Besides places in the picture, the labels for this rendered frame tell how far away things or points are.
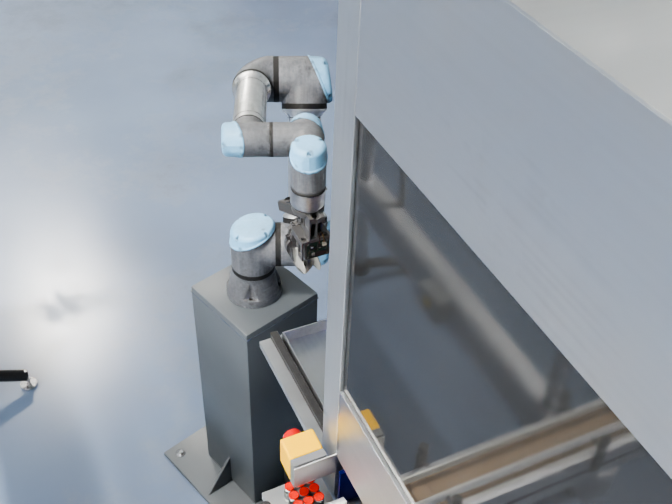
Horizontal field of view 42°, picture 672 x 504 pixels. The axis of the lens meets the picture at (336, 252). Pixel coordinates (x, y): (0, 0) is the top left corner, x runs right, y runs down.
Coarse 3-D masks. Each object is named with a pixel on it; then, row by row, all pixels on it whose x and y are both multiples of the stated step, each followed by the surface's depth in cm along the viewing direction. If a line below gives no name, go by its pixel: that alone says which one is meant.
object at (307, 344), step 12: (312, 324) 213; (324, 324) 215; (288, 336) 212; (300, 336) 214; (312, 336) 215; (324, 336) 215; (288, 348) 209; (300, 348) 212; (312, 348) 212; (324, 348) 212; (300, 360) 209; (312, 360) 209; (324, 360) 209; (312, 372) 206; (324, 372) 206; (312, 384) 199; (324, 384) 203
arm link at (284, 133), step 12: (300, 120) 188; (312, 120) 188; (276, 132) 185; (288, 132) 185; (300, 132) 184; (312, 132) 184; (276, 144) 185; (288, 144) 185; (276, 156) 188; (288, 156) 188
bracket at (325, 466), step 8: (328, 456) 171; (336, 456) 172; (312, 464) 170; (320, 464) 171; (328, 464) 173; (336, 464) 174; (296, 472) 169; (304, 472) 171; (312, 472) 172; (320, 472) 173; (328, 472) 174; (296, 480) 171; (304, 480) 172; (312, 480) 174
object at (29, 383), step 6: (0, 372) 303; (6, 372) 304; (12, 372) 305; (18, 372) 307; (24, 372) 308; (0, 378) 303; (6, 378) 304; (12, 378) 305; (18, 378) 306; (24, 378) 308; (30, 378) 311; (24, 384) 312; (30, 384) 312; (36, 384) 312
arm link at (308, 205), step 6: (324, 192) 184; (294, 198) 183; (300, 198) 182; (306, 198) 182; (312, 198) 182; (318, 198) 183; (324, 198) 185; (294, 204) 184; (300, 204) 183; (306, 204) 183; (312, 204) 183; (318, 204) 184; (324, 204) 186; (300, 210) 184; (306, 210) 184; (312, 210) 184
